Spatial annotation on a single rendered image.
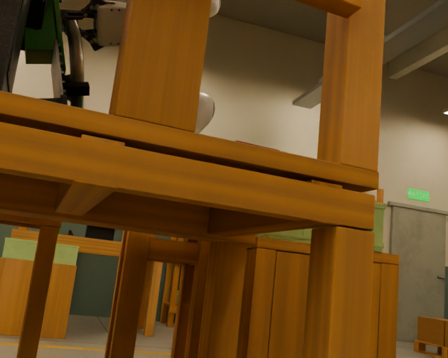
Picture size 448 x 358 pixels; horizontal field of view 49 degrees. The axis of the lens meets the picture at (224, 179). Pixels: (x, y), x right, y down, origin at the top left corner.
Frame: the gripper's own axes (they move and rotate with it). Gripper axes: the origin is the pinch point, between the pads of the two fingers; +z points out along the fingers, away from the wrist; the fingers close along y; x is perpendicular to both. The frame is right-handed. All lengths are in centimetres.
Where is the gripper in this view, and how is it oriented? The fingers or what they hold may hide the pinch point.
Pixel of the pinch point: (73, 23)
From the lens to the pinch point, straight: 126.7
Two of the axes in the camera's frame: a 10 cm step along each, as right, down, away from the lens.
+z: -9.0, 1.2, -4.1
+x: 4.0, 5.9, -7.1
